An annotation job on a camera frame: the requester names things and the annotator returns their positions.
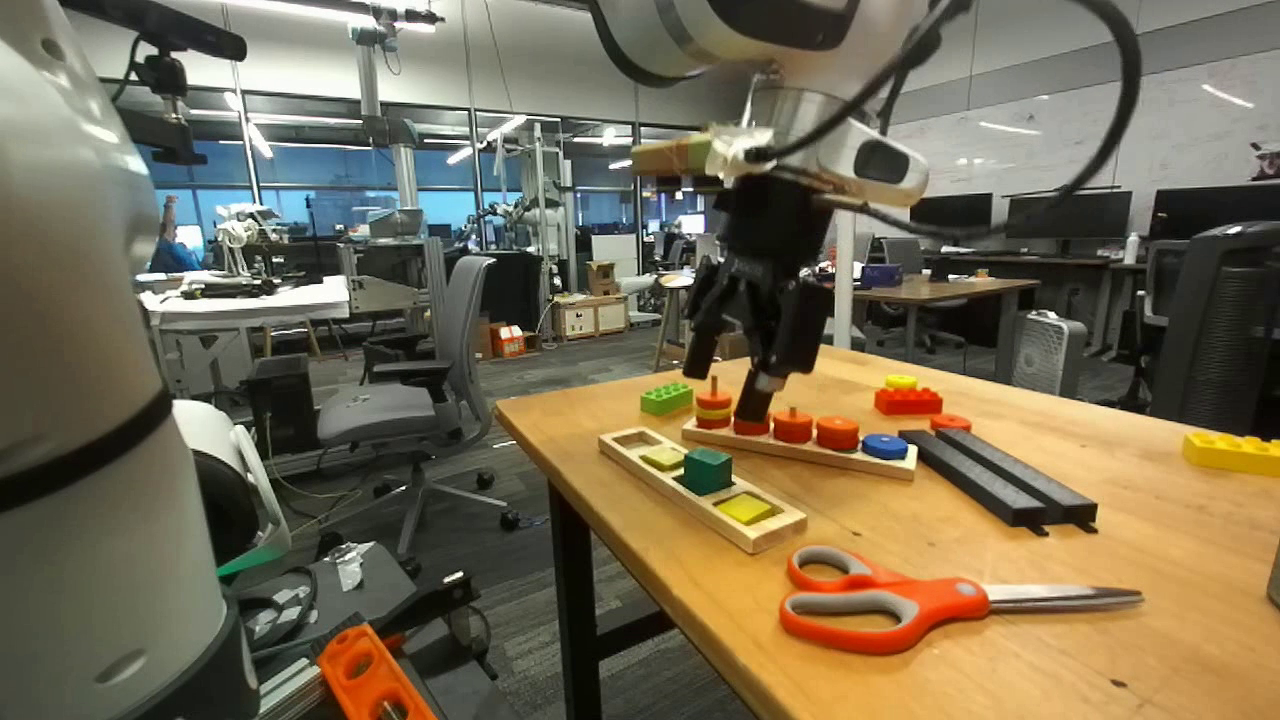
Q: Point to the large yellow toy brick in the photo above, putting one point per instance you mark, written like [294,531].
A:
[1232,454]

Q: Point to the red toy brick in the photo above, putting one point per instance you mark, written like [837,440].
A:
[905,403]

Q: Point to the wooden compartment box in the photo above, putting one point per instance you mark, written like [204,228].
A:
[765,531]

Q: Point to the grey office chair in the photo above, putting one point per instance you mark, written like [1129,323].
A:
[461,323]

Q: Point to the black floor equipment case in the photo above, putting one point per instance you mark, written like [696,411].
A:
[403,602]

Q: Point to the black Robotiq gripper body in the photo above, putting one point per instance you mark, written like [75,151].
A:
[776,226]

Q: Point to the green toy brick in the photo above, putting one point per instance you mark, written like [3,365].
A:
[664,399]

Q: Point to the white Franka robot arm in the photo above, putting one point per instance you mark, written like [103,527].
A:
[80,334]

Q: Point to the green wooden block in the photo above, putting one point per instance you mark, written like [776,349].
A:
[707,468]

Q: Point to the black metal rail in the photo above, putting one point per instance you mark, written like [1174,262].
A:
[1035,473]
[983,486]

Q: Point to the black overhead camera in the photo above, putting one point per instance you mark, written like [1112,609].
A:
[175,26]

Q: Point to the white rounded cover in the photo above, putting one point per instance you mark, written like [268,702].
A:
[226,440]

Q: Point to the yellow square block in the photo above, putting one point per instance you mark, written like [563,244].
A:
[745,506]
[664,459]

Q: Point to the green tan wrist camera mount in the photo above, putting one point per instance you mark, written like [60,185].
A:
[694,154]

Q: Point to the wooden office desk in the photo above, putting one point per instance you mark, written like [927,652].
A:
[947,291]

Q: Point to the black table frame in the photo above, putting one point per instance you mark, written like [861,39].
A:
[573,614]

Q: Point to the orange floor box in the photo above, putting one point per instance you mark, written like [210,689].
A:
[507,342]

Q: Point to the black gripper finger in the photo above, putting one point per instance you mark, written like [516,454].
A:
[707,323]
[785,334]

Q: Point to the small yellow toy brick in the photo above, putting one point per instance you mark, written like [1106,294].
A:
[903,380]

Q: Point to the flat orange disc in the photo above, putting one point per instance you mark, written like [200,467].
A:
[950,424]

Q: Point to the black computer monitor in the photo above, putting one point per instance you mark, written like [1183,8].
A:
[1214,209]
[1065,213]
[953,209]

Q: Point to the grey computer tower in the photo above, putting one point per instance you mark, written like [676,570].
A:
[1049,349]

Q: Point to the black office chair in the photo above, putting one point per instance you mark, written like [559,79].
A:
[1223,323]

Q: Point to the white office desk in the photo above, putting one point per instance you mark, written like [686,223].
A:
[242,304]

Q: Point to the beige storage box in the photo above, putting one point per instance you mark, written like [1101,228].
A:
[584,319]

